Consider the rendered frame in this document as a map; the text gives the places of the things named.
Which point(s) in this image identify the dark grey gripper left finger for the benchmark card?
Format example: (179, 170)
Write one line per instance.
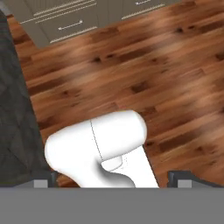
(51, 178)

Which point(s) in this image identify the dark grey counter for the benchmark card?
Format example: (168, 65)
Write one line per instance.
(14, 116)

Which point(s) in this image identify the white rounded object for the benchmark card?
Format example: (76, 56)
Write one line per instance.
(87, 151)

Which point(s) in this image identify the grey cabinet run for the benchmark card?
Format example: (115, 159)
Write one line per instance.
(73, 23)

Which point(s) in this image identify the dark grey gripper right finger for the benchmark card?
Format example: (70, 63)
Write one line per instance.
(173, 178)

